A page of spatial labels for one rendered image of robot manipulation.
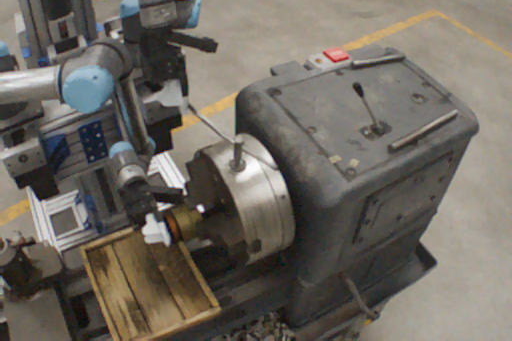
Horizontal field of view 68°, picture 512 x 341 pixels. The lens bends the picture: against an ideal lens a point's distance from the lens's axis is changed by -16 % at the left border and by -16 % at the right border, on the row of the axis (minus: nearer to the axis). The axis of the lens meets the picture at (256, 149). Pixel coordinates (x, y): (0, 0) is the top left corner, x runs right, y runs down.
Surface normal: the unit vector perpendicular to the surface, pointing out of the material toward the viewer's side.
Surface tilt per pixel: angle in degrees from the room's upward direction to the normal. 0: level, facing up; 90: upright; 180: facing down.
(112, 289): 0
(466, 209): 0
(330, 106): 0
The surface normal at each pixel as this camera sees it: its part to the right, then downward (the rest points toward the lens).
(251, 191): 0.28, -0.28
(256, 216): 0.40, 0.05
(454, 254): 0.03, -0.71
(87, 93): 0.06, 0.69
